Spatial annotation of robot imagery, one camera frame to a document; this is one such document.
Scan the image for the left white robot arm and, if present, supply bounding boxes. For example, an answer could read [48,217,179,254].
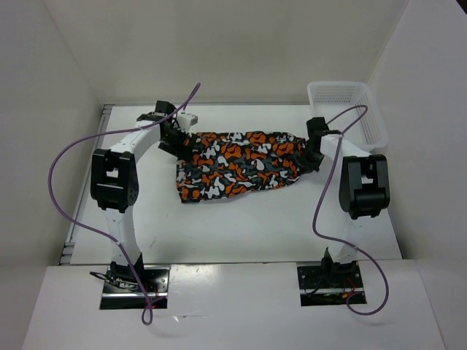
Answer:
[90,101,198,292]

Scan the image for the purple cable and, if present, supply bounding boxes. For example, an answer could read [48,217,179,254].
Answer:
[312,104,390,315]
[48,82,201,325]

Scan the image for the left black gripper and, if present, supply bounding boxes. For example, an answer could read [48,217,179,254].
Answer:
[158,124,197,163]

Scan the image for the white plastic basket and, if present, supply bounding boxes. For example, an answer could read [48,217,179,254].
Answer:
[306,81,389,152]

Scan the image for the aluminium table edge rail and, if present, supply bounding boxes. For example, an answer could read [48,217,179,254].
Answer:
[58,104,114,266]

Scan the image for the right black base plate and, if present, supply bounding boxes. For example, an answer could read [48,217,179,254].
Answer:
[296,263,367,307]

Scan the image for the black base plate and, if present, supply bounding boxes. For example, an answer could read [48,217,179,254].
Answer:
[296,263,367,307]
[90,265,170,310]

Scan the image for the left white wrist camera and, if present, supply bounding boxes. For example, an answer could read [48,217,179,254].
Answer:
[176,112,198,132]

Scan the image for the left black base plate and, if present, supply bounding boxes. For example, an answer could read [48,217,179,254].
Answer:
[90,265,170,310]

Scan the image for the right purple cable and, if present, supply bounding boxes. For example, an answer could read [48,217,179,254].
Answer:
[312,104,390,315]

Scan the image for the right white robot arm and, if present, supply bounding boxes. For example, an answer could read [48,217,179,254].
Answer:
[301,117,390,287]

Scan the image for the orange camouflage shorts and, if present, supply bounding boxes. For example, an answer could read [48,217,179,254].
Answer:
[176,131,306,203]

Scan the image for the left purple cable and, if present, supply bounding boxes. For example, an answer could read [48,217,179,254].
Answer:
[48,82,201,325]

